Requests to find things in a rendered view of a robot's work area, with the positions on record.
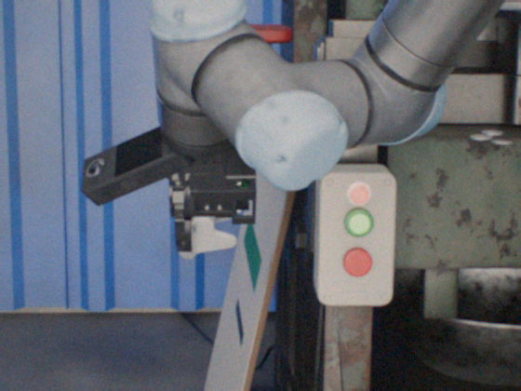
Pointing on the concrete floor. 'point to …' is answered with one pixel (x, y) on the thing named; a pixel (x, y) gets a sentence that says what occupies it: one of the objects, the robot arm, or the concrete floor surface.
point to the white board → (249, 290)
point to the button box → (383, 197)
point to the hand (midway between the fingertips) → (182, 247)
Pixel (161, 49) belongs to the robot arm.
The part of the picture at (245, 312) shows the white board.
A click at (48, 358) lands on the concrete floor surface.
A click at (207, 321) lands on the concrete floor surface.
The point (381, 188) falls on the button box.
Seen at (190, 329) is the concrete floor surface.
